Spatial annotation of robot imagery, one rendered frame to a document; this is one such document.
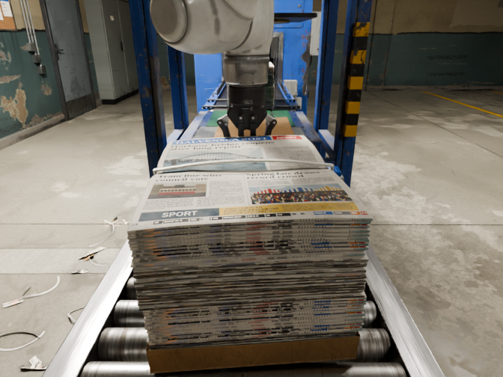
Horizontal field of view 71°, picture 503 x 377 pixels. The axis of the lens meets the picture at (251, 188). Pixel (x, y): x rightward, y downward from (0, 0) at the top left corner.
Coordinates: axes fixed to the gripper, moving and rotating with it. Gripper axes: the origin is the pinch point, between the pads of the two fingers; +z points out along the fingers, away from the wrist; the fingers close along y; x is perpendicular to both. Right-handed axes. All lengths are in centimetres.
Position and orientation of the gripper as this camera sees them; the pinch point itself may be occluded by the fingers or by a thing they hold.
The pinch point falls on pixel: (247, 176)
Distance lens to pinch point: 80.5
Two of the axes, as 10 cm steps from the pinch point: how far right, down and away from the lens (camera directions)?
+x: 0.0, -4.0, 9.2
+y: 10.0, 0.0, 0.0
